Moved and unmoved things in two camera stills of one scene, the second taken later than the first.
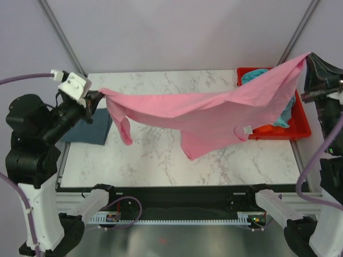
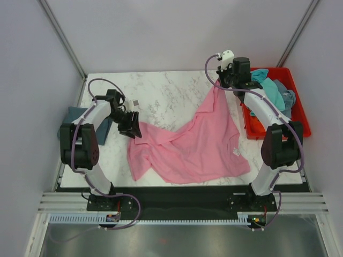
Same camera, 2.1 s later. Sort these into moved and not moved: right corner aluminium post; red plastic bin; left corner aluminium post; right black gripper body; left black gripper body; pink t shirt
Moved: pink t shirt; right black gripper body; left black gripper body
Not moved: right corner aluminium post; left corner aluminium post; red plastic bin
